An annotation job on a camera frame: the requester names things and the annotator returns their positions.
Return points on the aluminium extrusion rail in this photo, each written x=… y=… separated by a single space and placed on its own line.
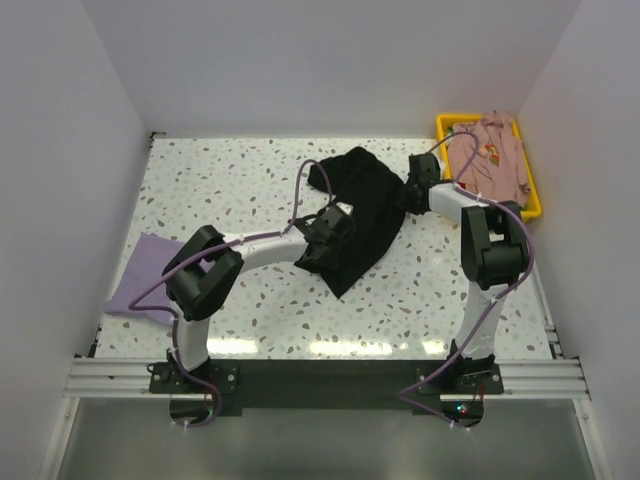
x=349 y=380

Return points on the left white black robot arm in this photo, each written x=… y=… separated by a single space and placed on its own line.
x=202 y=274

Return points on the yellow plastic bin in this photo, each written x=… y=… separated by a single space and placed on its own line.
x=444 y=122

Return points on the pink shirt in bin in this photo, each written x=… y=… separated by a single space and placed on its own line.
x=488 y=158

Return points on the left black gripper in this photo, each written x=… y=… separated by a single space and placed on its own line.
x=314 y=261

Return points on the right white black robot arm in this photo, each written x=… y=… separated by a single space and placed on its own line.
x=495 y=255

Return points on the black t shirt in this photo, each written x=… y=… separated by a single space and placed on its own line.
x=359 y=179

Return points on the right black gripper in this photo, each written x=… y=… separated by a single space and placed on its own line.
x=403 y=201

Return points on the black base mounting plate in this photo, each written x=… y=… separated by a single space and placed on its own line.
x=199 y=411

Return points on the folded lavender t shirt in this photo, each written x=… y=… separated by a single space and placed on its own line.
x=145 y=266

